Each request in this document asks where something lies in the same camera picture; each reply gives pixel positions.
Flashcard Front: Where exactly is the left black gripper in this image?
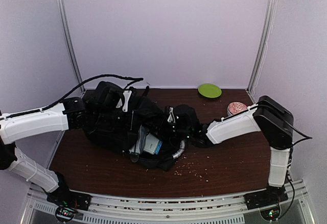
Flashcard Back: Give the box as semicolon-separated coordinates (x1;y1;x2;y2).
94;109;143;131

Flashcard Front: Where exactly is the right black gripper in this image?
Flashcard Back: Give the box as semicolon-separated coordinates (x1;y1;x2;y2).
142;115;191;143

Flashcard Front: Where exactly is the black student backpack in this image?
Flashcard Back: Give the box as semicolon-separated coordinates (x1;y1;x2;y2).
82;82;187;171

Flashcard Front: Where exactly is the grey pencil pouch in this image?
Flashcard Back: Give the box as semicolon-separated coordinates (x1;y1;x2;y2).
129;126;149;155

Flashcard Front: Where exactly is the grey notebook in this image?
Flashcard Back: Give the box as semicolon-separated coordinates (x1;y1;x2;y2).
144;134;162;155

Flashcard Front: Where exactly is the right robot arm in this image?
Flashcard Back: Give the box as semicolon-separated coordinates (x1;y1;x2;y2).
159;95;312;205

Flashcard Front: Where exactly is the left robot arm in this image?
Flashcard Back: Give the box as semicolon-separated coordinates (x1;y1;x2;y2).
1;97;136;206

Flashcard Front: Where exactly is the green plate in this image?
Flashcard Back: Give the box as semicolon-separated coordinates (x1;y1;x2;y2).
198;83;222;98

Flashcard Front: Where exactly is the red patterned bowl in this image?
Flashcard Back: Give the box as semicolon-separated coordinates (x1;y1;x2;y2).
227;102;247;116

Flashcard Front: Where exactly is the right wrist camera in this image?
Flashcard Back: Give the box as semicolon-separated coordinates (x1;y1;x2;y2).
166;104;199;129

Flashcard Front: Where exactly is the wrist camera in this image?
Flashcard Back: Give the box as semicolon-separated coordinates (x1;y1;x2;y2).
166;104;199;129
115;89;136;112

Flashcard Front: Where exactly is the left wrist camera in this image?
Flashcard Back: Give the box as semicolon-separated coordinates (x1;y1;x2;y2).
115;89;136;112

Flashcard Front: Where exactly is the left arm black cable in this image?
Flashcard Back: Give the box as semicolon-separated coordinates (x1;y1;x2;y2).
0;74;144;120

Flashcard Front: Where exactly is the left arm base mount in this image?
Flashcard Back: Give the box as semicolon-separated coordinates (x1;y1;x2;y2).
45;172;91;223

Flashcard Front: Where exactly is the right aluminium frame post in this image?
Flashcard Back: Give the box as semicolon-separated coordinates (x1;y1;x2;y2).
247;0;277;96

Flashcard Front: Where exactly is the aluminium frame post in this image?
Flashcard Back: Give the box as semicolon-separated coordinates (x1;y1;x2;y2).
57;0;82;83
247;0;277;96

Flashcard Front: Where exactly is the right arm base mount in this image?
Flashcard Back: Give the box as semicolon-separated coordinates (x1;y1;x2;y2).
244;186;289;221

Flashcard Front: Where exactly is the front aluminium rail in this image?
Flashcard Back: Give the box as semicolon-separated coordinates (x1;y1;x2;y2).
20;179;315;224

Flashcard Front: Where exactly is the left aluminium frame post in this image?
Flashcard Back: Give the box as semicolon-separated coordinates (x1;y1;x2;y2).
57;0;82;83

